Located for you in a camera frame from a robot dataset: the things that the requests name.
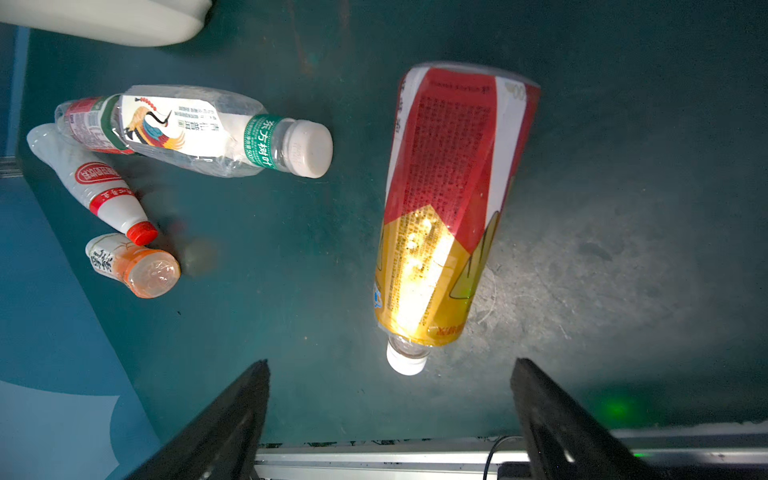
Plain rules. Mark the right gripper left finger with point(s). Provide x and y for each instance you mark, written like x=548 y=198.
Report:
x=222 y=441

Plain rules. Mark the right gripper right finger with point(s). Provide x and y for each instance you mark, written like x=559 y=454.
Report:
x=563 y=440

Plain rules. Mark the white orange label bottle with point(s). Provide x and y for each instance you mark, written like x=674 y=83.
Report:
x=147 y=273

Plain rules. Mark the white bottle red cap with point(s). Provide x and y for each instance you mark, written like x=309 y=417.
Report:
x=93 y=182

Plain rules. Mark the white label green cap bottle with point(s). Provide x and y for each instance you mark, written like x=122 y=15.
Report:
x=219 y=133

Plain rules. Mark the yellow red tea bottle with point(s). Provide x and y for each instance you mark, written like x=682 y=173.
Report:
x=459 y=135

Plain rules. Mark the clear bottle red label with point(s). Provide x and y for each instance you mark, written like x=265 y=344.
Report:
x=92 y=123

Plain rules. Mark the white waste bin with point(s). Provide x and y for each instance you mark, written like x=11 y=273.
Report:
x=136 y=23

